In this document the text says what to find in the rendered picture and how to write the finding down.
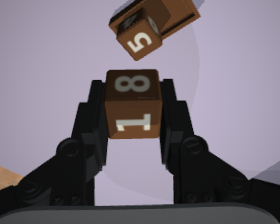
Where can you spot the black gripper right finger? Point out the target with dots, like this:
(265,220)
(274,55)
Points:
(199,176)

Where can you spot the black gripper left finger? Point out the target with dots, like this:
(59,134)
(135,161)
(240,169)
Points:
(69,175)

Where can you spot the brown number cube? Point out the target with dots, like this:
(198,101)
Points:
(139,35)
(132,104)

